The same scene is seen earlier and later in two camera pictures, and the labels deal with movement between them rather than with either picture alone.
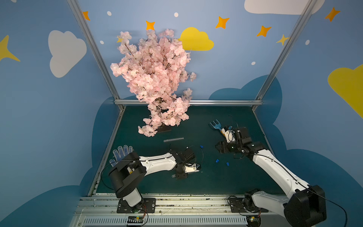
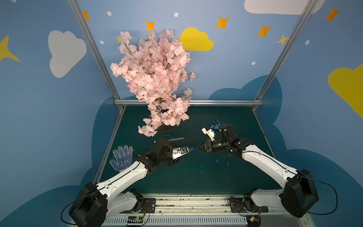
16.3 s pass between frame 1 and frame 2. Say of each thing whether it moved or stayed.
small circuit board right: stayed
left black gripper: moved
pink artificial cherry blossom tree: stayed
